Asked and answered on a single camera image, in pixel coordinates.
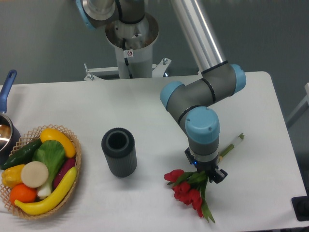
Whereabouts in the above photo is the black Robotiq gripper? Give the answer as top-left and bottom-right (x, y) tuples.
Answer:
(185, 148), (227, 184)

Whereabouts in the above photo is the red tulip bouquet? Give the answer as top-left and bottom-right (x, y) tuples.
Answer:
(164, 132), (245, 223)

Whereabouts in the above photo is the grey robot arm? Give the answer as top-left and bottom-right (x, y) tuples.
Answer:
(76, 0), (246, 183)

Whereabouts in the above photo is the black device at table edge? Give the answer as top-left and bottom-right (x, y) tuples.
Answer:
(291, 196), (309, 221)

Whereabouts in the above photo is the dark grey ribbed vase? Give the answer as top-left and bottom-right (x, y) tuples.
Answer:
(101, 128), (137, 178)

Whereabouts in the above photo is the white furniture leg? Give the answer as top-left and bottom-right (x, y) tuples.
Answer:
(286, 83), (309, 129)

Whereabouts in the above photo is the purple sweet potato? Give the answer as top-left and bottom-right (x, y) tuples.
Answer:
(53, 158), (75, 189)

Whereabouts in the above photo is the yellow banana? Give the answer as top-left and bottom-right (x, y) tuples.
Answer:
(14, 167), (77, 216)

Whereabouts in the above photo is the green bok choy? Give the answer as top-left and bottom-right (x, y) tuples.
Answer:
(32, 140), (65, 199)

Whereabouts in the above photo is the yellow squash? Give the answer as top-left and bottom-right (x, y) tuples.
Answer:
(40, 128), (76, 158)

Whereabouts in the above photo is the beige round disc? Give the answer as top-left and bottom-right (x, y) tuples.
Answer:
(21, 161), (49, 188)

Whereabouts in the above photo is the green cucumber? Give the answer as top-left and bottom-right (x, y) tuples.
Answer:
(0, 139), (42, 170)

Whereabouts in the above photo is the orange fruit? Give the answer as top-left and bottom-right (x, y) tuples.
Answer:
(10, 184), (37, 205)

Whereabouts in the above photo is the yellow bell pepper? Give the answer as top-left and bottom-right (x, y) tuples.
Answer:
(1, 164), (25, 188)

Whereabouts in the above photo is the woven wicker basket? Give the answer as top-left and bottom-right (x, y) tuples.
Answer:
(0, 125), (81, 219)

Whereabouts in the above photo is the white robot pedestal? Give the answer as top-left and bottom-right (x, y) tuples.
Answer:
(83, 14), (172, 81)

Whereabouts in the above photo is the blue handled saucepan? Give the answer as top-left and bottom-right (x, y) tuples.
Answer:
(0, 70), (20, 165)

